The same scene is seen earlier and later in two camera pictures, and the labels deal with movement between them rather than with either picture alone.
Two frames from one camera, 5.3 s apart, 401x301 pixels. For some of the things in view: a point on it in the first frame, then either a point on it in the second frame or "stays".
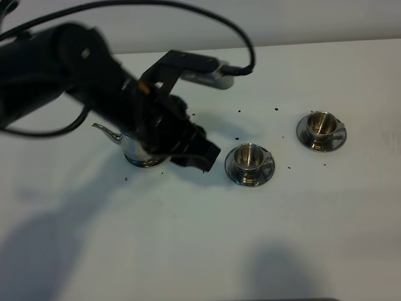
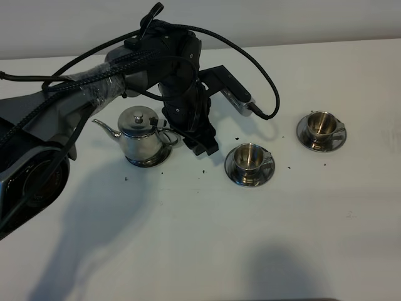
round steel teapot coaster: x=145 y=163 stays
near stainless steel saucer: x=265 y=174 stays
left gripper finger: x=187 y=161 -> x=195 y=144
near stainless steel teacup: x=249 y=158 stays
